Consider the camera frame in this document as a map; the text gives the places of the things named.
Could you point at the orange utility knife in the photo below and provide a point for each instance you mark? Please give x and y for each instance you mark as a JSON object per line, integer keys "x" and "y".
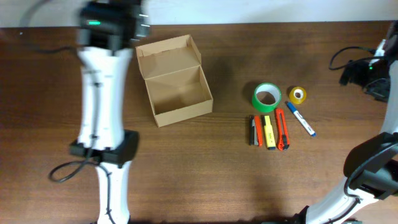
{"x": 283, "y": 136}

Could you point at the green tape roll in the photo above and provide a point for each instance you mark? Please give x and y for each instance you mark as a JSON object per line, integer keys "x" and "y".
{"x": 266, "y": 97}

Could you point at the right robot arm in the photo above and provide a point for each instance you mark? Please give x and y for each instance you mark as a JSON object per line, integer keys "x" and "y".
{"x": 370, "y": 171}

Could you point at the small yellow tape roll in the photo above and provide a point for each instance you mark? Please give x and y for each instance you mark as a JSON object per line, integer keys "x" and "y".
{"x": 297, "y": 95}

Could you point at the yellow highlighter pen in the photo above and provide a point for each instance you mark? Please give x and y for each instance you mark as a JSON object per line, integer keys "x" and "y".
{"x": 269, "y": 134}

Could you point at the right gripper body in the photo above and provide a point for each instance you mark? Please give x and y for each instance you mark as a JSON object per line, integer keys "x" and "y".
{"x": 374, "y": 78}

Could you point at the brown cardboard box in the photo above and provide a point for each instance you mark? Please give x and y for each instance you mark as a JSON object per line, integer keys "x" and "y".
{"x": 175, "y": 81}

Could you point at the blue white marker pen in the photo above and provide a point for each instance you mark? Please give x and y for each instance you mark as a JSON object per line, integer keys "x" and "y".
{"x": 301, "y": 119}

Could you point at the orange black stapler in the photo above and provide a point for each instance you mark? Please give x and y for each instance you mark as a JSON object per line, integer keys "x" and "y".
{"x": 255, "y": 131}

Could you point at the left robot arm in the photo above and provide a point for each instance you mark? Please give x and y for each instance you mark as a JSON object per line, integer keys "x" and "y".
{"x": 106, "y": 30}

